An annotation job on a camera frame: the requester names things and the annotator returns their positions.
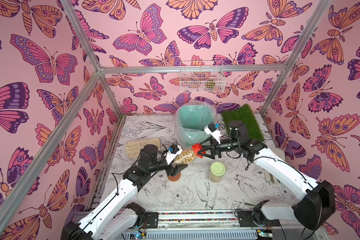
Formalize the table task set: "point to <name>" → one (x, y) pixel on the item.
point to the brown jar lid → (175, 178)
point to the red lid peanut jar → (186, 156)
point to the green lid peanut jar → (217, 169)
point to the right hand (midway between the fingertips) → (201, 147)
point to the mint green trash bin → (192, 119)
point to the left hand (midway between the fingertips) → (183, 157)
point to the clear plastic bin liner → (194, 102)
